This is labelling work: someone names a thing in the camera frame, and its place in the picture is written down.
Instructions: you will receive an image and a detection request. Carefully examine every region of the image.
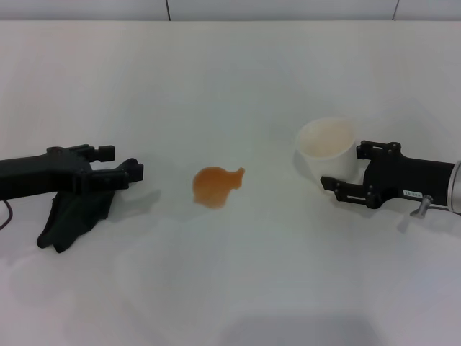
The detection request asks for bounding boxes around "dark blue rag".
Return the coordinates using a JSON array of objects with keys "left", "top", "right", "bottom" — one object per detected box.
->
[{"left": 37, "top": 157, "right": 140, "bottom": 254}]

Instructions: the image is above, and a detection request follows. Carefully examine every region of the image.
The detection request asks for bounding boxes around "right arm cable with plug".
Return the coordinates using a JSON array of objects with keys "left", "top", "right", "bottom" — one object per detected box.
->
[{"left": 410, "top": 194, "right": 434, "bottom": 218}]

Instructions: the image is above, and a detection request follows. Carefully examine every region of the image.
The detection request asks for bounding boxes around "orange liquid stain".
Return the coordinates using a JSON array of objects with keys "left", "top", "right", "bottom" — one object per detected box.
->
[{"left": 192, "top": 166, "right": 247, "bottom": 210}]

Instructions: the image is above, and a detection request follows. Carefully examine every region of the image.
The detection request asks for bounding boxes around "white paper cup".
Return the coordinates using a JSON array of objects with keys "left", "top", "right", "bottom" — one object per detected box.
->
[{"left": 295, "top": 115, "right": 364, "bottom": 182}]

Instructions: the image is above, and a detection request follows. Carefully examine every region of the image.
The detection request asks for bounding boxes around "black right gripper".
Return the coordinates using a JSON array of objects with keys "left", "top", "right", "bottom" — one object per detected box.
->
[{"left": 320, "top": 140, "right": 455, "bottom": 210}]

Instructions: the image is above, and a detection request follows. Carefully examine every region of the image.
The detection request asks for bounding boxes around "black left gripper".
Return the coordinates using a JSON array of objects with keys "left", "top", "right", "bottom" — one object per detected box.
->
[{"left": 0, "top": 144, "right": 144, "bottom": 202}]

